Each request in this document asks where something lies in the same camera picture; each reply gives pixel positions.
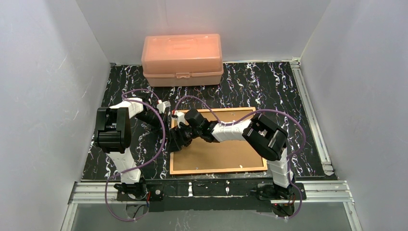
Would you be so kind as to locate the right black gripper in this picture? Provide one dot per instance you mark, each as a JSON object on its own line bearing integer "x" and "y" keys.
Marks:
{"x": 184, "y": 131}

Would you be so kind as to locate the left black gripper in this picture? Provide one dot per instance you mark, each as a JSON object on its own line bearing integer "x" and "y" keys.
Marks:
{"x": 172, "y": 140}

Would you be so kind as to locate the brown wooden picture frame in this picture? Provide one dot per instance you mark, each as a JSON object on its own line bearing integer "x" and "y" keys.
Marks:
{"x": 220, "y": 170}

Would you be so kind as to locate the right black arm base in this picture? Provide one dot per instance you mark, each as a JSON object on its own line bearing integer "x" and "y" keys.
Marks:
{"x": 271, "y": 191}

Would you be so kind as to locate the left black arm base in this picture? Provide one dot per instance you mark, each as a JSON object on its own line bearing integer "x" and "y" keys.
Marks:
{"x": 139, "y": 192}

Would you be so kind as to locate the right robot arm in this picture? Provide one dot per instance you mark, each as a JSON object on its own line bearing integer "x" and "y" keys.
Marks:
{"x": 266, "y": 138}

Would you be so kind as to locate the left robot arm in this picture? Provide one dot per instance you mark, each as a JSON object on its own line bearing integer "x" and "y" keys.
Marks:
{"x": 113, "y": 133}

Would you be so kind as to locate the pink plastic storage box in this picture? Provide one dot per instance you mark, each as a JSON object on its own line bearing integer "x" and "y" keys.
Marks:
{"x": 182, "y": 60}

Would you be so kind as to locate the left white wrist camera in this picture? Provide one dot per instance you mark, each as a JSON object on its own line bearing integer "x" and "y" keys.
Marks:
{"x": 163, "y": 107}

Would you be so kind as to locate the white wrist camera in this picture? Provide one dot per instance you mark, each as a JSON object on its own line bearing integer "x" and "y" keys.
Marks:
{"x": 163, "y": 107}
{"x": 178, "y": 117}

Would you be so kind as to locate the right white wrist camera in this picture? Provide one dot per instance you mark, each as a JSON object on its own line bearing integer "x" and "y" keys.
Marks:
{"x": 178, "y": 117}

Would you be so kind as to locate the aluminium front rail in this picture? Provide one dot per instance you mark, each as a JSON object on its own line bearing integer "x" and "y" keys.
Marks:
{"x": 312, "y": 191}

